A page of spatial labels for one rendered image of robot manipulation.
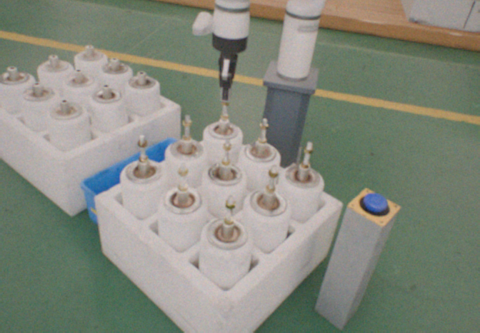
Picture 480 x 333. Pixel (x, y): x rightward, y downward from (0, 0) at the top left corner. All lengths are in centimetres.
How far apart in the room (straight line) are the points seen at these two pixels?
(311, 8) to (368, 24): 151
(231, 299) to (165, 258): 15
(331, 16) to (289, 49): 146
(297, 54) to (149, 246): 63
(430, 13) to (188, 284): 224
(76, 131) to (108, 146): 9
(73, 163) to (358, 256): 68
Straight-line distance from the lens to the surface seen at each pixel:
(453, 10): 273
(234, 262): 75
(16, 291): 106
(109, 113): 114
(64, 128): 108
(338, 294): 92
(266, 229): 81
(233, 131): 101
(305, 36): 114
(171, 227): 81
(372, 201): 77
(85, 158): 110
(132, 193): 87
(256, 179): 94
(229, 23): 86
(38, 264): 109
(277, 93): 119
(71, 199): 114
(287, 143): 127
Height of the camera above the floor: 81
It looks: 36 degrees down
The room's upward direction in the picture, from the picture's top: 6 degrees clockwise
